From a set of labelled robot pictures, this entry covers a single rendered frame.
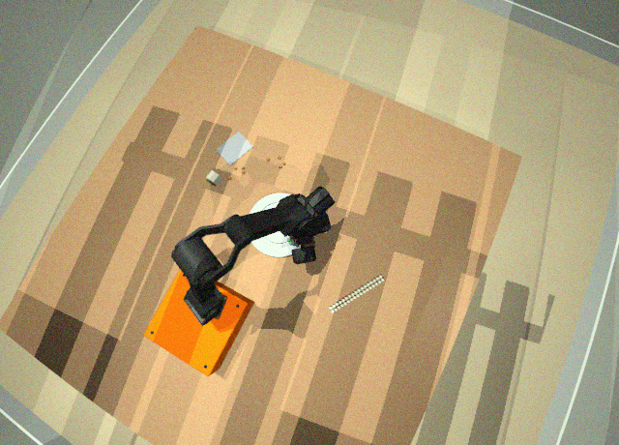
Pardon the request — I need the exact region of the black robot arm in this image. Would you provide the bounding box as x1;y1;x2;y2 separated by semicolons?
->
171;186;335;326

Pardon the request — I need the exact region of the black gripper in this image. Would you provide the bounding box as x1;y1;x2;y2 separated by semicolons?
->
288;226;316;265

